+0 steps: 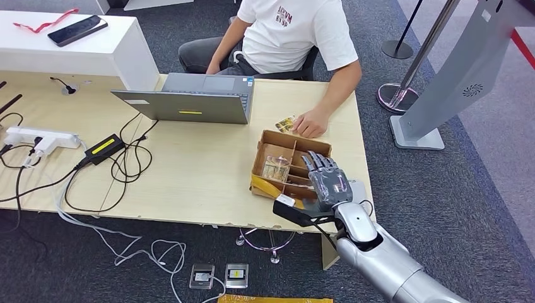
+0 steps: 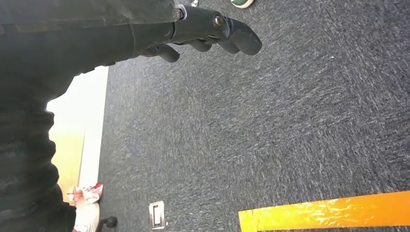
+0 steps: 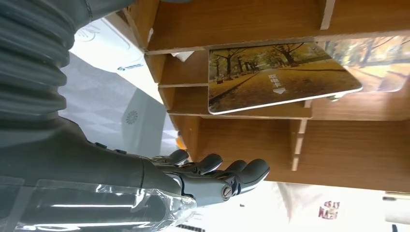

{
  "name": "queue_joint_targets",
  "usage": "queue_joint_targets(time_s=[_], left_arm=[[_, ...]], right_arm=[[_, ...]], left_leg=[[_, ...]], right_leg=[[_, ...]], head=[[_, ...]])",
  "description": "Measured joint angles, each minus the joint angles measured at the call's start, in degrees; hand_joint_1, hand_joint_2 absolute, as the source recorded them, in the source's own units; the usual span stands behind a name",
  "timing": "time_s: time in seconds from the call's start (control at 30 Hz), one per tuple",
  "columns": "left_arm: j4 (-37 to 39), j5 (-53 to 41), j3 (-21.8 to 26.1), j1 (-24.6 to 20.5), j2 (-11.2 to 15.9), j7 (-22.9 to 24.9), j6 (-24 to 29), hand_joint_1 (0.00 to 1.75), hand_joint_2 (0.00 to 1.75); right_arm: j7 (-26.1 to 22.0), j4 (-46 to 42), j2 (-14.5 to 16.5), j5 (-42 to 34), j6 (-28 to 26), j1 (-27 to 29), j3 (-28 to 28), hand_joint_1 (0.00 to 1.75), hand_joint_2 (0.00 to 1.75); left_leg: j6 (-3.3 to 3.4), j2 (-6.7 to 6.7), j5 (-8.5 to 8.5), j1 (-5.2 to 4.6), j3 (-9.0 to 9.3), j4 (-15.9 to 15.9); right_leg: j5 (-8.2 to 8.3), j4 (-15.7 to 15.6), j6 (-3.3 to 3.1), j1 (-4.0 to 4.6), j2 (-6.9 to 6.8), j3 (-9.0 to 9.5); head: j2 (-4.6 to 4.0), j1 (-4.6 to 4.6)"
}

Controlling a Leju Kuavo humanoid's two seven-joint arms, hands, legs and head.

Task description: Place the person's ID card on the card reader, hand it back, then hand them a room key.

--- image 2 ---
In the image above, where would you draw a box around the black caster wheel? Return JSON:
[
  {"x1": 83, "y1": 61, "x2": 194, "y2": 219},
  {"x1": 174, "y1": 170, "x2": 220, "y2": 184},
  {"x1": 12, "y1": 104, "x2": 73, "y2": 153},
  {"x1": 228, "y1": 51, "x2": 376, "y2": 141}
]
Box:
[{"x1": 96, "y1": 216, "x2": 118, "y2": 232}]

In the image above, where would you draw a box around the silver floor socket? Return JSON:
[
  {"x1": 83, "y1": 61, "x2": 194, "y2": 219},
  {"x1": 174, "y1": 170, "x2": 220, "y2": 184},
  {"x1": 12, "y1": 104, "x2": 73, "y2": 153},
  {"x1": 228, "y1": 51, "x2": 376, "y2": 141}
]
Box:
[{"x1": 148, "y1": 201, "x2": 166, "y2": 230}]

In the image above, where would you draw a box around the yellow floor tape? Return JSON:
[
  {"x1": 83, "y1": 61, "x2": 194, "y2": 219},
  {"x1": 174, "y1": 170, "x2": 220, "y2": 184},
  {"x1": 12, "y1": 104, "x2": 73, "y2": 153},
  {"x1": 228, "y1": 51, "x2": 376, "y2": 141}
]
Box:
[{"x1": 238, "y1": 190, "x2": 410, "y2": 232}]

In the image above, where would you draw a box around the green white shoe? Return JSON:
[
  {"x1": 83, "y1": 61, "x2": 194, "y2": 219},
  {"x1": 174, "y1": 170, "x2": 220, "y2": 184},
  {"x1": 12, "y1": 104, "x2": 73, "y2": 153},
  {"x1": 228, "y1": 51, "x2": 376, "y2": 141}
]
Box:
[{"x1": 230, "y1": 0, "x2": 255, "y2": 9}]

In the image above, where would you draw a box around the pale desk side panel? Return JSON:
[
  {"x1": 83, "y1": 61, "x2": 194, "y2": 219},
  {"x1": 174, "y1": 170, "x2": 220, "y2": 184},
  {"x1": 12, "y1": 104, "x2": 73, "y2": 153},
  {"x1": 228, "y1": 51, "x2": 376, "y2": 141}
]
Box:
[{"x1": 46, "y1": 65, "x2": 110, "y2": 205}]

